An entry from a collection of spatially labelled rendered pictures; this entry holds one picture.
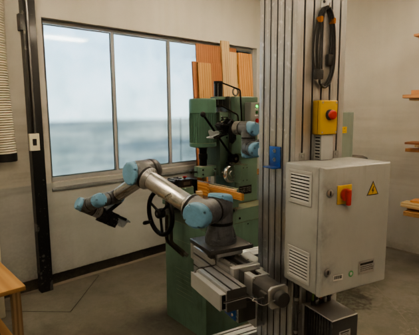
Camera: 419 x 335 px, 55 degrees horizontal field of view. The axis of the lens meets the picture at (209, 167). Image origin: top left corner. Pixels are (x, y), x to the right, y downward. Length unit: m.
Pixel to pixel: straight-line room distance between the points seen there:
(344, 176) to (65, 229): 2.63
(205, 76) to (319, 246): 2.97
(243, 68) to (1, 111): 2.57
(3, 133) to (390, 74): 3.51
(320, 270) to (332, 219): 0.19
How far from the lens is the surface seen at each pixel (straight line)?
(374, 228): 1.67
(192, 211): 1.74
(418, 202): 3.96
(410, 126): 4.40
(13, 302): 2.45
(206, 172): 2.63
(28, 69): 3.36
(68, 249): 3.69
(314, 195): 1.48
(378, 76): 4.54
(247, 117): 2.71
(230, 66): 4.53
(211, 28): 4.51
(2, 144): 3.18
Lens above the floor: 1.43
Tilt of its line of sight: 8 degrees down
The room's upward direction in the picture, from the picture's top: straight up
